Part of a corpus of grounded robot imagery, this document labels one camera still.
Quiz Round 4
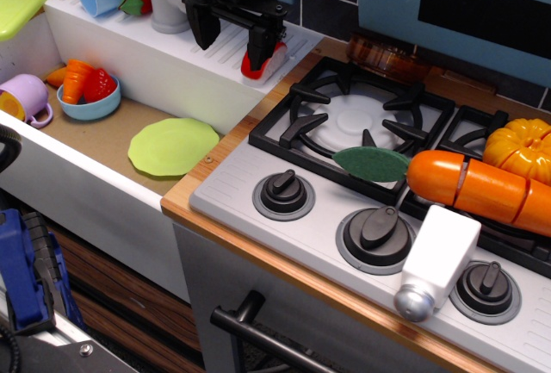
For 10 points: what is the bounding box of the light blue toy bowl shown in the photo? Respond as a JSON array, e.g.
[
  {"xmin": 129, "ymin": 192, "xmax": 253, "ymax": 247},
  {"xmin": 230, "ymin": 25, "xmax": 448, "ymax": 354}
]
[{"xmin": 57, "ymin": 75, "xmax": 121, "ymax": 121}]

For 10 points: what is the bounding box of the black stove knob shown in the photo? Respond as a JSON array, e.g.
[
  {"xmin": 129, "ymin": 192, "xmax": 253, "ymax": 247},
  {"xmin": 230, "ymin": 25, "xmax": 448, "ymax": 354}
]
[
  {"xmin": 252, "ymin": 169, "xmax": 316, "ymax": 221},
  {"xmin": 336, "ymin": 206, "xmax": 416, "ymax": 276},
  {"xmin": 449, "ymin": 261, "xmax": 522, "ymax": 326}
]

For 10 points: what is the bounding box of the black left stove knob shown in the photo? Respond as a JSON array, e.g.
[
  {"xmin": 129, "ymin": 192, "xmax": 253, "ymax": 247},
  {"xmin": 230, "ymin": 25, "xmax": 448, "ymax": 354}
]
[{"xmin": 252, "ymin": 169, "xmax": 316, "ymax": 221}]

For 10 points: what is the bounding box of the yellow orange toy pumpkin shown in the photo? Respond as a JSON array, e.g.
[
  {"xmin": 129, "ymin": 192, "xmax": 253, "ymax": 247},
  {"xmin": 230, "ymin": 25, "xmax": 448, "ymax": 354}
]
[{"xmin": 483, "ymin": 118, "xmax": 550, "ymax": 186}]

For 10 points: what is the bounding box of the black cable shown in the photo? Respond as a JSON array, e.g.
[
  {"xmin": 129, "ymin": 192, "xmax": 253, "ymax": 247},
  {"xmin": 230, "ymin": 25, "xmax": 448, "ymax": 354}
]
[{"xmin": 0, "ymin": 123, "xmax": 22, "ymax": 175}]

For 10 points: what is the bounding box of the black middle stove knob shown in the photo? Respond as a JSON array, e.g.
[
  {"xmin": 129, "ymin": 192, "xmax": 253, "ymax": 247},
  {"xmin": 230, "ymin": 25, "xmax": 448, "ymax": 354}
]
[{"xmin": 336, "ymin": 206, "xmax": 416, "ymax": 276}]

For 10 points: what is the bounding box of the red toy strawberry piece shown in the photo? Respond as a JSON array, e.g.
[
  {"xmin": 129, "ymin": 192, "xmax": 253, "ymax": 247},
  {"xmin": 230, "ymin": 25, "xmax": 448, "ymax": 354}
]
[{"xmin": 84, "ymin": 68, "xmax": 117, "ymax": 103}]

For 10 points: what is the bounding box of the green plastic lid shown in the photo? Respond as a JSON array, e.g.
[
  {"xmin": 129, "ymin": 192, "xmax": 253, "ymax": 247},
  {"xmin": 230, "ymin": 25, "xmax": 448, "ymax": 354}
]
[{"xmin": 1, "ymin": 0, "xmax": 46, "ymax": 41}]

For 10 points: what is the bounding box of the black right burner grate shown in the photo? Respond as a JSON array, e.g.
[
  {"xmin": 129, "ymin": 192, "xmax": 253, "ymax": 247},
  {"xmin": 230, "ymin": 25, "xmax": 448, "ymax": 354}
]
[{"xmin": 401, "ymin": 107, "xmax": 550, "ymax": 277}]

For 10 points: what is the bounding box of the black right stove knob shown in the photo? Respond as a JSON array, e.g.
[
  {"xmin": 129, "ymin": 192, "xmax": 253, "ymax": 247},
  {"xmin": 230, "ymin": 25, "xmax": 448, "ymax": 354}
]
[{"xmin": 449, "ymin": 261, "xmax": 522, "ymax": 326}]

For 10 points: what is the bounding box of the large orange toy carrot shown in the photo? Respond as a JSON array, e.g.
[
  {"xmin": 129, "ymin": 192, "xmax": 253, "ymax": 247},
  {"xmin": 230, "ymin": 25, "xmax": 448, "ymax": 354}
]
[{"xmin": 406, "ymin": 150, "xmax": 550, "ymax": 237}]

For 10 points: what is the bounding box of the white toy sink basin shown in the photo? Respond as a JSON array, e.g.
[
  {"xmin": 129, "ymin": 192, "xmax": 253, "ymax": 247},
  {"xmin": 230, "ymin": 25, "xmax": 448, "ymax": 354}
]
[{"xmin": 1, "ymin": 0, "xmax": 321, "ymax": 300}]

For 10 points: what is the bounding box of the blue clamp device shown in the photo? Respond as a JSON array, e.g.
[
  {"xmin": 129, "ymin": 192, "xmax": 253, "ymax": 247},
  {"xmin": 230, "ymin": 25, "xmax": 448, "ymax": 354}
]
[{"xmin": 1, "ymin": 208, "xmax": 85, "ymax": 335}]

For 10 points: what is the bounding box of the green felt carrot leaf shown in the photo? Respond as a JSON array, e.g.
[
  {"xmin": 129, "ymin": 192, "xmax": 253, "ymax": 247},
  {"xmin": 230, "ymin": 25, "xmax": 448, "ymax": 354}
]
[{"xmin": 332, "ymin": 146, "xmax": 410, "ymax": 183}]

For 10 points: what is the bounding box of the white toy salt shaker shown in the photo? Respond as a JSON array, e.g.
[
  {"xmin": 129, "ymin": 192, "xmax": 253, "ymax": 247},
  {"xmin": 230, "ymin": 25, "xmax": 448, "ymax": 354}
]
[{"xmin": 393, "ymin": 205, "xmax": 481, "ymax": 322}]

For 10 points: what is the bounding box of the light green toy plate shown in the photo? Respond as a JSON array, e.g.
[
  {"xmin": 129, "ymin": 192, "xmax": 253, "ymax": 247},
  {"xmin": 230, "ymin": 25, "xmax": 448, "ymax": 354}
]
[{"xmin": 127, "ymin": 118, "xmax": 220, "ymax": 177}]

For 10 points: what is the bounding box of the red toy pepper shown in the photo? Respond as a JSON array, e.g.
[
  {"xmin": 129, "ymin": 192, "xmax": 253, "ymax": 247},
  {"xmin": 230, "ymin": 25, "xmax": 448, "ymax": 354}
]
[{"xmin": 118, "ymin": 0, "xmax": 152, "ymax": 16}]

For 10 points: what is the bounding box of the black left burner grate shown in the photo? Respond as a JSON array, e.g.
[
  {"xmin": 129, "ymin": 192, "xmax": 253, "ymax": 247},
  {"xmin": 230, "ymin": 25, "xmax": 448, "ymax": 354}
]
[{"xmin": 249, "ymin": 57, "xmax": 455, "ymax": 205}]

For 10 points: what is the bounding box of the grey toy stove top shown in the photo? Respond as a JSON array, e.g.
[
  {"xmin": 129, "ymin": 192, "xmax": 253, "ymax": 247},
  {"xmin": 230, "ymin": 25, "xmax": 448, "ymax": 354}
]
[{"xmin": 189, "ymin": 52, "xmax": 551, "ymax": 373}]

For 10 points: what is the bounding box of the small orange toy piece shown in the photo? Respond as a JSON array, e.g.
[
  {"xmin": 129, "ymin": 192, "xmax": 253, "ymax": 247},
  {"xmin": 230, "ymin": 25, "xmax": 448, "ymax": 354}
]
[{"xmin": 46, "ymin": 66, "xmax": 67, "ymax": 88}]

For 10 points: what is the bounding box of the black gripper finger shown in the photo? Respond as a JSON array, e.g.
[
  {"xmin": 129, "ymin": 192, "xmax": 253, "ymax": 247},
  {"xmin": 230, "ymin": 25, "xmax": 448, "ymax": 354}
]
[
  {"xmin": 186, "ymin": 0, "xmax": 221, "ymax": 50},
  {"xmin": 245, "ymin": 24, "xmax": 284, "ymax": 71}
]

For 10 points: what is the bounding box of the lilac toy cup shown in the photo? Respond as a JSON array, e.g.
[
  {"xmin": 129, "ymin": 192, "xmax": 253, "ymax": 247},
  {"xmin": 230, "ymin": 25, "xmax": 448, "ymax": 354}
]
[{"xmin": 1, "ymin": 74, "xmax": 53, "ymax": 129}]

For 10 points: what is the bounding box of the orange toy carrot piece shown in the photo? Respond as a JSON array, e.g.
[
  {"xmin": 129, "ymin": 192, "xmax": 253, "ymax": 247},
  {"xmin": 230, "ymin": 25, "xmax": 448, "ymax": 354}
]
[{"xmin": 62, "ymin": 59, "xmax": 95, "ymax": 104}]

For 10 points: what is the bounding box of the red and white toy sushi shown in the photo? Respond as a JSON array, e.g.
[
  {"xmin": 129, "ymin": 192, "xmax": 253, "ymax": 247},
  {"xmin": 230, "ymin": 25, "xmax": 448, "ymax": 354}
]
[{"xmin": 240, "ymin": 41, "xmax": 288, "ymax": 85}]

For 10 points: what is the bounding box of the black oven door handle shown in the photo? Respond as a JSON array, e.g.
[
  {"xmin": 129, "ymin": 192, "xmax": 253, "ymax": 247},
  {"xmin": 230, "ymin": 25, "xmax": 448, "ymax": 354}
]
[{"xmin": 210, "ymin": 290, "xmax": 336, "ymax": 372}]

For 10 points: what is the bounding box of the black burner grate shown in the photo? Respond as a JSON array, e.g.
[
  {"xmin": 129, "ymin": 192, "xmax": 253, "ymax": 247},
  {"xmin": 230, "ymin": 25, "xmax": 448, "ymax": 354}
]
[
  {"xmin": 401, "ymin": 107, "xmax": 550, "ymax": 277},
  {"xmin": 249, "ymin": 57, "xmax": 455, "ymax": 205}
]

